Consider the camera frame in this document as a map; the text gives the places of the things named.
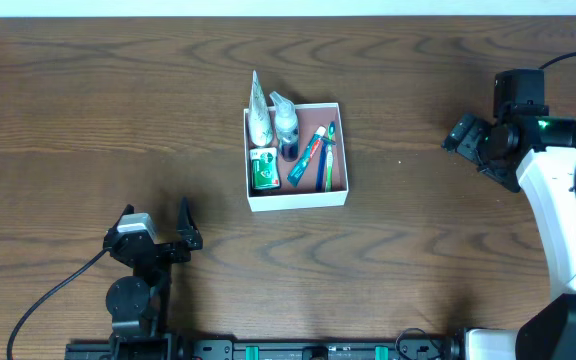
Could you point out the clear spray bottle dark liquid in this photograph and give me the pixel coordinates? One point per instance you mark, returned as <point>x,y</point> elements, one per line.
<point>286,126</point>

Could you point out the blue disposable razor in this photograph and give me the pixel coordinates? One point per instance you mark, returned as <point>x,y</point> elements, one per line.
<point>320,180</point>

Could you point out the white cardboard box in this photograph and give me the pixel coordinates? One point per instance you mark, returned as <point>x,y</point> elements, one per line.
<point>305,195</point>

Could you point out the green white toothbrush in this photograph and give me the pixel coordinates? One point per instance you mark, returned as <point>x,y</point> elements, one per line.
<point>329,157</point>

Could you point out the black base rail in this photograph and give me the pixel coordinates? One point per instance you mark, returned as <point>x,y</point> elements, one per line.
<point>268,351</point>

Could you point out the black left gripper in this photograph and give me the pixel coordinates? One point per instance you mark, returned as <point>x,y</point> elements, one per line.
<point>163,251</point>

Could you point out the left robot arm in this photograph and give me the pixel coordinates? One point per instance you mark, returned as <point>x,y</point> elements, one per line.
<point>138,304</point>

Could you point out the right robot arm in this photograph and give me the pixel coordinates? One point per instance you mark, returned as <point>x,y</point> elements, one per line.
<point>536,155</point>

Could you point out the green soap packet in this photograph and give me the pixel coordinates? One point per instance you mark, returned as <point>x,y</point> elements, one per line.
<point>264,168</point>

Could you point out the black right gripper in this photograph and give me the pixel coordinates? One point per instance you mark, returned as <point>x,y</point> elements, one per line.
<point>471,148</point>

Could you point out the green toothpaste tube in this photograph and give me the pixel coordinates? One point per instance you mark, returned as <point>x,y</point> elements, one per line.
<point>303,162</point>

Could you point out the white cosmetic tube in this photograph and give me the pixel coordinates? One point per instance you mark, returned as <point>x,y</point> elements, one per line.
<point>259,121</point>

